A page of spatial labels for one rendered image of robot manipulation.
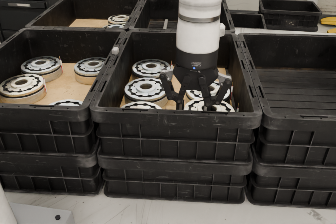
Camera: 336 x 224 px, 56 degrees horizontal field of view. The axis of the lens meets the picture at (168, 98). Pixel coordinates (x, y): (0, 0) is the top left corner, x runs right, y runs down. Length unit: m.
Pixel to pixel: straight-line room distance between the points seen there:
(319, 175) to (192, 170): 0.23
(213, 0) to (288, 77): 0.46
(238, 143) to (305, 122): 0.12
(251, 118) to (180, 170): 0.17
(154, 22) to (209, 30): 0.76
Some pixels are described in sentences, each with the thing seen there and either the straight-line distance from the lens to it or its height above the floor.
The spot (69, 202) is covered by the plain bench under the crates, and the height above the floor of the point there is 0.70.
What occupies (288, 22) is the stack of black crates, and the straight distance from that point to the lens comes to 2.41.
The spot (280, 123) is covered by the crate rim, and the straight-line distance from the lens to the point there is 0.56.
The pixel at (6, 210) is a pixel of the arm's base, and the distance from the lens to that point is 0.55.
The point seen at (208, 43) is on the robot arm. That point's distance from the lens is 0.53.
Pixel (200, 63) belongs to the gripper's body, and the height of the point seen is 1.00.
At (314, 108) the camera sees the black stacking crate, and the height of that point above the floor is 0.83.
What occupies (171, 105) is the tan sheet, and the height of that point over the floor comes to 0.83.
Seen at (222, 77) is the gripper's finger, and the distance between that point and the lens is 0.59.
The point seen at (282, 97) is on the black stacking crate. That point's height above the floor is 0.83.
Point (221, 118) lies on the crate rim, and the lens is 0.54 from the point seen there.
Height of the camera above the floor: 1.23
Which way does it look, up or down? 32 degrees down
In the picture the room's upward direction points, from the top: straight up
